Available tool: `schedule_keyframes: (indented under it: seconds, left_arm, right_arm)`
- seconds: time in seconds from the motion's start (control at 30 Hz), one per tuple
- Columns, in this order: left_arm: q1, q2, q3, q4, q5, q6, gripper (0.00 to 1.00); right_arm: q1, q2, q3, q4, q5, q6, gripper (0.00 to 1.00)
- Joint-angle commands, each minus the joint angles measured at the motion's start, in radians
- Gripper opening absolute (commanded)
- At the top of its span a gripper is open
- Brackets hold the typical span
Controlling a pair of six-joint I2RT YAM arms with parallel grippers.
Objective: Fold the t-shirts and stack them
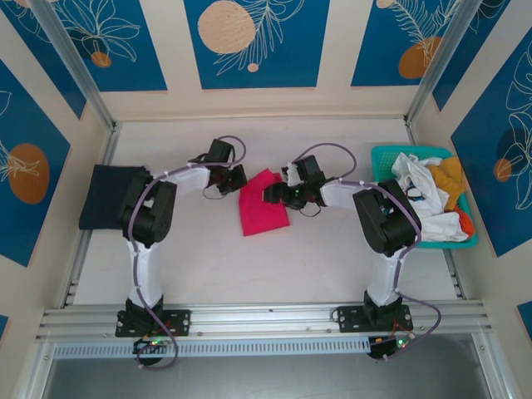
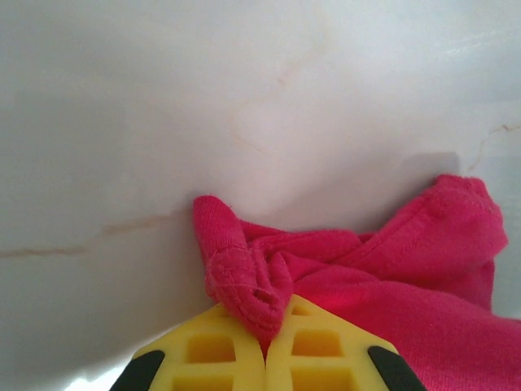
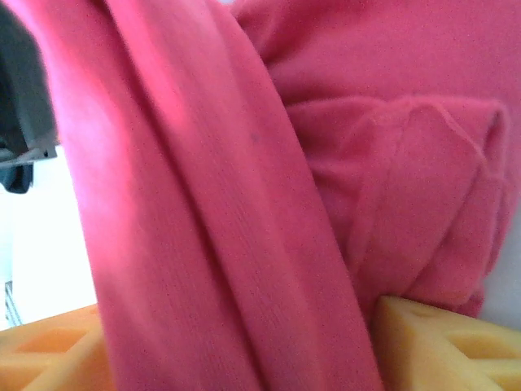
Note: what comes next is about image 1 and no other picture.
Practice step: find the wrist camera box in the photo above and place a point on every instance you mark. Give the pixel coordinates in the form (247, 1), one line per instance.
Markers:
(219, 150)
(309, 167)

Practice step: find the aluminium frame post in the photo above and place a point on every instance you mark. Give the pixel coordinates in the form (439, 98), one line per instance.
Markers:
(440, 58)
(79, 70)

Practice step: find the pile of clothes in basket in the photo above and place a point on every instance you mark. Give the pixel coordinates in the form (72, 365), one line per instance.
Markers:
(436, 224)

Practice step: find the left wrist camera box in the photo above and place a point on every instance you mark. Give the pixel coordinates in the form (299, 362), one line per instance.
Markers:
(219, 150)

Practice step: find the teal plastic basket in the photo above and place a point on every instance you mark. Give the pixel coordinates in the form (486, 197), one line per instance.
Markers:
(382, 160)

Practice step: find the aluminium mounting rail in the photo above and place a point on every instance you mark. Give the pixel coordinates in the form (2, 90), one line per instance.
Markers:
(266, 320)

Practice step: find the pink t-shirt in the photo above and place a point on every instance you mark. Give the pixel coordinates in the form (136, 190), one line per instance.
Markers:
(259, 212)

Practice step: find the mustard yellow t-shirt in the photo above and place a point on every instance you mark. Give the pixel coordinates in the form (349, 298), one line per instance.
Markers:
(451, 178)

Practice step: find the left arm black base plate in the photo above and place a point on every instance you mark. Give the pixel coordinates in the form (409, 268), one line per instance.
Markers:
(178, 322)

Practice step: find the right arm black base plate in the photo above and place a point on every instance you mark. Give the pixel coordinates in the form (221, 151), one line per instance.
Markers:
(347, 319)

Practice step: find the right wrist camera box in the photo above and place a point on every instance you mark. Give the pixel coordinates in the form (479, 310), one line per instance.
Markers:
(309, 167)

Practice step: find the grey metal lower panel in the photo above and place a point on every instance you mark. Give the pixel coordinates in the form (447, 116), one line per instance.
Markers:
(266, 380)

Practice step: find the navy folded t-shirt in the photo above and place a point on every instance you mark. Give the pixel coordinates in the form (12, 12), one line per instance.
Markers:
(101, 195)

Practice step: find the orange t-shirt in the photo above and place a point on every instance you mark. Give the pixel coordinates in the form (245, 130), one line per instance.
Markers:
(467, 222)

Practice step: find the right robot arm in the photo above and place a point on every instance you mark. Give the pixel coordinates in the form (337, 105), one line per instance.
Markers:
(384, 278)

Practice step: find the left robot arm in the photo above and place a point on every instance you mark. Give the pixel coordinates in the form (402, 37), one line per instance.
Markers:
(143, 266)

